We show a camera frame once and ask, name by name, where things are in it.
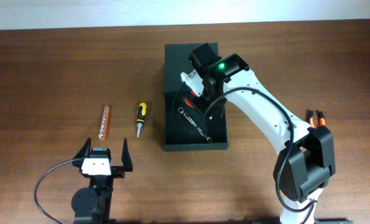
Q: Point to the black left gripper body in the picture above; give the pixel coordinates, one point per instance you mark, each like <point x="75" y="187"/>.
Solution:
<point x="116" y="172"/>

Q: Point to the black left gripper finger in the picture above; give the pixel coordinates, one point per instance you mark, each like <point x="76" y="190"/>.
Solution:
<point x="126" y="158"/>
<point x="84" y="151"/>

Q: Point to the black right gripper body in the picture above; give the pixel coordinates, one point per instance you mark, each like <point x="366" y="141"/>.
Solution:
<point x="200" y="102"/>

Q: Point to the small red pliers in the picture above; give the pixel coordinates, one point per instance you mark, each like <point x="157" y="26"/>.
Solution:
<point x="189" y="98"/>

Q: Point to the silver double ring wrench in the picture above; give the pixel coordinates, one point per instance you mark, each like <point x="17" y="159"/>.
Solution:
<point x="191" y="121"/>

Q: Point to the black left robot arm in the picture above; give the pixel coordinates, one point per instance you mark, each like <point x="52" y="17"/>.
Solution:
<point x="92" y="204"/>

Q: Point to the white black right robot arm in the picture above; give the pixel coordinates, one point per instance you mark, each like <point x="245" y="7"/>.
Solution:
<point x="306" y="156"/>

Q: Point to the black open box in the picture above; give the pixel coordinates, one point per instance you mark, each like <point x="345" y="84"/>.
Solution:
<point x="180" y="135"/>

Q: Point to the yellow black stubby screwdriver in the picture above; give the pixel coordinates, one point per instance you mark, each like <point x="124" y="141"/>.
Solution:
<point x="141" y="114"/>

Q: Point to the orange black needle-nose pliers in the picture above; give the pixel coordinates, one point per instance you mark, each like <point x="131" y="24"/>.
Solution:
<point x="315" y="119"/>

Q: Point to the orange socket bit rail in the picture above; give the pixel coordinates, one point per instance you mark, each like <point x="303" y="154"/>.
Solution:
<point x="104" y="123"/>

